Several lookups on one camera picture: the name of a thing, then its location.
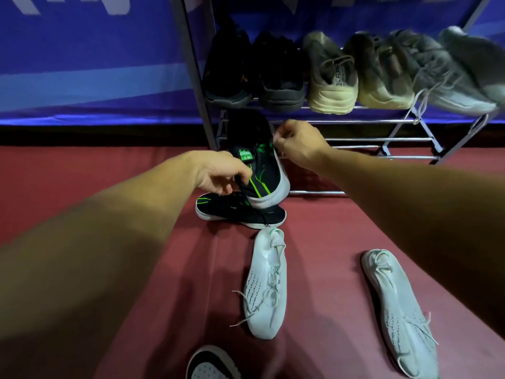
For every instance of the person's right hand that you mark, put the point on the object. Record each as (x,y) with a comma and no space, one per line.
(302,144)

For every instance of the person's left hand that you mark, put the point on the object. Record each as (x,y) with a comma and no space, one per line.
(219,171)

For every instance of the black green sneaker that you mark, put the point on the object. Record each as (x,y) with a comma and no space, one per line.
(221,211)
(264,181)

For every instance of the tan chunky sneaker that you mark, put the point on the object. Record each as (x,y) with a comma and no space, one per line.
(331,86)
(378,78)

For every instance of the black orange sneaker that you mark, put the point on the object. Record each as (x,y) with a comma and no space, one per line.
(280,78)

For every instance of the black shoe orange marks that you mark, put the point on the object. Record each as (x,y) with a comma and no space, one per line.
(227,74)

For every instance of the grey metal shoe rack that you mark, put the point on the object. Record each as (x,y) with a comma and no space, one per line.
(189,67)

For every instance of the white knit sneaker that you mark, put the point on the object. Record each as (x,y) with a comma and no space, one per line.
(264,299)
(402,319)

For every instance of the grey white sneaker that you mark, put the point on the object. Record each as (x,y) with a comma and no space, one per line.
(442,78)
(477,59)

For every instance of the person's right forearm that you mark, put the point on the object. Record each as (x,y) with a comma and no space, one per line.
(434,232)

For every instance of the person's left forearm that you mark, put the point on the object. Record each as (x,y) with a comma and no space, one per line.
(79,272)

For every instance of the black white worn shoe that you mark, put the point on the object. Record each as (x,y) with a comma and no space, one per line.
(211,365)

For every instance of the blue printed wall banner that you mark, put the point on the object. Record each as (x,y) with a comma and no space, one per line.
(79,67)

